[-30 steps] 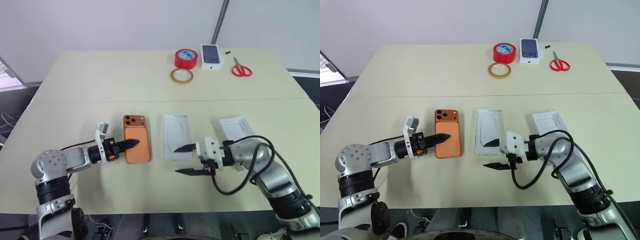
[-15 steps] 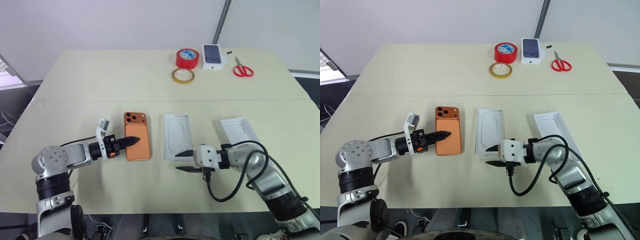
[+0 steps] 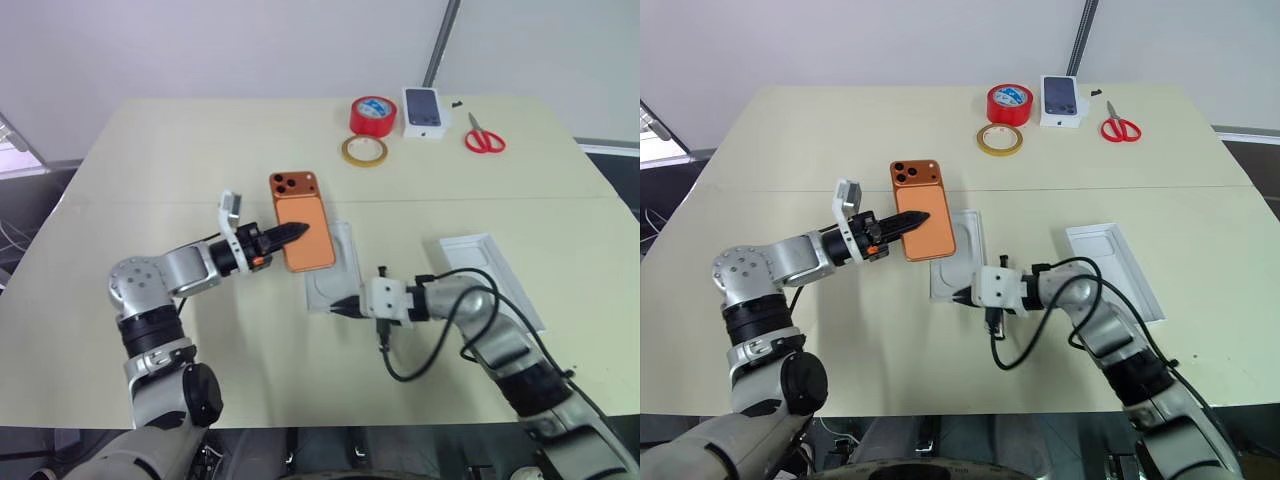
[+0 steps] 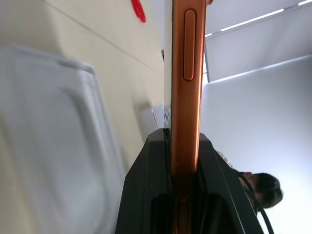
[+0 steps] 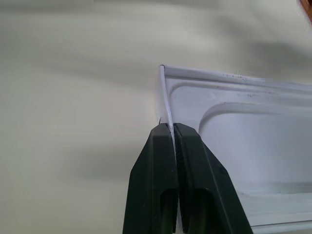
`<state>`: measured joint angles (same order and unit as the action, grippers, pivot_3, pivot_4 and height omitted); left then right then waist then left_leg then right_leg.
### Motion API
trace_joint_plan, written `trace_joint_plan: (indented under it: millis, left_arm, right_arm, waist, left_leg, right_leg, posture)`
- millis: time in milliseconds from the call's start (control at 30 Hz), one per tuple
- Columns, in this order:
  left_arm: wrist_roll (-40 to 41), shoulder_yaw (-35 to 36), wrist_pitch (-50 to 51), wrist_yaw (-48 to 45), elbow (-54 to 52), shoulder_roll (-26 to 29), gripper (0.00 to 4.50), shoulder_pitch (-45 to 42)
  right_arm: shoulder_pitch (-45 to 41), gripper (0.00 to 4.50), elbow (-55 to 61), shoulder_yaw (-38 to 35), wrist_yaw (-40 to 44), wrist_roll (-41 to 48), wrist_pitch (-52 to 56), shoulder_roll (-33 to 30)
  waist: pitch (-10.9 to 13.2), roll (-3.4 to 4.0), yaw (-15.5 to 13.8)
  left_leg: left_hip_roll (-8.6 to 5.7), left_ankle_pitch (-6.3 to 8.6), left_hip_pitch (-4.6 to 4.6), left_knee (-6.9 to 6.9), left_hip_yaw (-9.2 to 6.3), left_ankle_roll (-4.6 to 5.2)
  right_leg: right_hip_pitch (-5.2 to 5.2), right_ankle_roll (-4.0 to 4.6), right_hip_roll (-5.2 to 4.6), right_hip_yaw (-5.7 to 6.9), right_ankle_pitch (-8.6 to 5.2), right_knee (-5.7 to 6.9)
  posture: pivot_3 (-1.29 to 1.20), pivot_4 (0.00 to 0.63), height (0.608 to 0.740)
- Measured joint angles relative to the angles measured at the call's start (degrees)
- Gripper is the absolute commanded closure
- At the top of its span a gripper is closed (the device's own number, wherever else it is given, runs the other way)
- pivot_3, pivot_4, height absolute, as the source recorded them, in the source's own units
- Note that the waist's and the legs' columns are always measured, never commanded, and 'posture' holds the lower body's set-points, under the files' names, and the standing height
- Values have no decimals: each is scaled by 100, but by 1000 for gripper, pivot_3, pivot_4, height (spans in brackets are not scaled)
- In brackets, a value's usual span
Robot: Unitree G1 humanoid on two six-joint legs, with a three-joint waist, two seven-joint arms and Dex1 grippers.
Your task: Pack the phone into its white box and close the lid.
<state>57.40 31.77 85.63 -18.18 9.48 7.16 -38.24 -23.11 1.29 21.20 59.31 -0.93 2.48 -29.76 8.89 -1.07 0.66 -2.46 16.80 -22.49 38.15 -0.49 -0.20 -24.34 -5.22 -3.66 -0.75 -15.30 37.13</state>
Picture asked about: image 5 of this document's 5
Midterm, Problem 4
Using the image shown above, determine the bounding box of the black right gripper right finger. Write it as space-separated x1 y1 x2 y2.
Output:
173 122 254 234

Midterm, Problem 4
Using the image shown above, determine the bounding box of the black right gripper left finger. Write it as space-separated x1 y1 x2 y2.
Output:
122 122 179 234

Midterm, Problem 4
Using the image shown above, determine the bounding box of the white plastic tray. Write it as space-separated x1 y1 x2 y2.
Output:
156 64 312 234

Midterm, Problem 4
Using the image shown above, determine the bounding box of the brown wooden object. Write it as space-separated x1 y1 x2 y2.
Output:
299 0 312 25

